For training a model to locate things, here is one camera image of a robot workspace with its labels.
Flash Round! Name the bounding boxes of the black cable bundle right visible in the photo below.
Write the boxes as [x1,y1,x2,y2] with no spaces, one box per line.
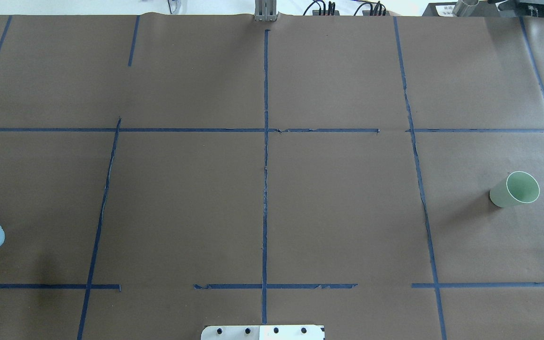
[353,1,388,17]

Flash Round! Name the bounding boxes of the brown paper table cover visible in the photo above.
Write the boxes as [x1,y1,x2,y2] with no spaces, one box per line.
[0,13,544,340]

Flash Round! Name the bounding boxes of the green plastic cup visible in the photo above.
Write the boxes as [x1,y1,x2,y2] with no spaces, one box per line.
[489,171,540,207]

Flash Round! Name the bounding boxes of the small metal cup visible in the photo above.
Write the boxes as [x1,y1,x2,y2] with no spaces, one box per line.
[452,0,480,17]

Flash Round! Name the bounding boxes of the black cable bundle left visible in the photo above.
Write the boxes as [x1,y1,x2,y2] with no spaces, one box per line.
[303,1,340,17]

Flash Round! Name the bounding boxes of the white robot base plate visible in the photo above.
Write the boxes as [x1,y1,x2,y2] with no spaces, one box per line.
[201,324,326,340]

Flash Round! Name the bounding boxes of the black cable bundle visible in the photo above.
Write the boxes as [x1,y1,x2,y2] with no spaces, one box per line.
[353,1,388,17]
[303,1,340,17]

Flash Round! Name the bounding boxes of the aluminium frame post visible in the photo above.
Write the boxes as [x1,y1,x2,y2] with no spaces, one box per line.
[254,0,278,22]

